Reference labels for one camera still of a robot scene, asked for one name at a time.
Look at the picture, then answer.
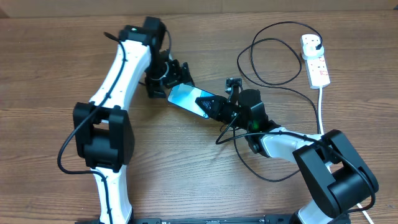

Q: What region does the white power strip cord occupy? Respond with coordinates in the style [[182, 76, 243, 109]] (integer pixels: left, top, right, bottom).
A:
[[317, 87, 376, 224]]

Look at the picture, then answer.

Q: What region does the white charger plug adapter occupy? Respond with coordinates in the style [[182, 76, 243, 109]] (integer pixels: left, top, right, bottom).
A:
[[302, 43, 325, 60]]

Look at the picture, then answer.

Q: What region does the blue Galaxy smartphone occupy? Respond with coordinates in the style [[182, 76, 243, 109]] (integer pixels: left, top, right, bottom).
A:
[[167, 83, 213, 119]]

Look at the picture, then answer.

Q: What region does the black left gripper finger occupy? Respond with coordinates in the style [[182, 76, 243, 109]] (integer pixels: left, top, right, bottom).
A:
[[146, 84, 167, 98], [182, 62, 195, 86]]

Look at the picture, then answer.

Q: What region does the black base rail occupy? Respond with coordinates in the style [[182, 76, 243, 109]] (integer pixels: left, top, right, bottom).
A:
[[74, 213, 351, 224]]

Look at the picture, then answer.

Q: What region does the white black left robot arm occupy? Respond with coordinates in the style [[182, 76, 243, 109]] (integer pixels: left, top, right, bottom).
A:
[[70, 17, 194, 223]]

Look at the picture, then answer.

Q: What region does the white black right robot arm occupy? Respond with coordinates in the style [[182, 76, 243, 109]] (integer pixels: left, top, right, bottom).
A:
[[195, 89, 379, 223]]

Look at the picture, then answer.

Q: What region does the white power strip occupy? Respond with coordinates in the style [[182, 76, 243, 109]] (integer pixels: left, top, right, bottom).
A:
[[300, 34, 330, 89]]

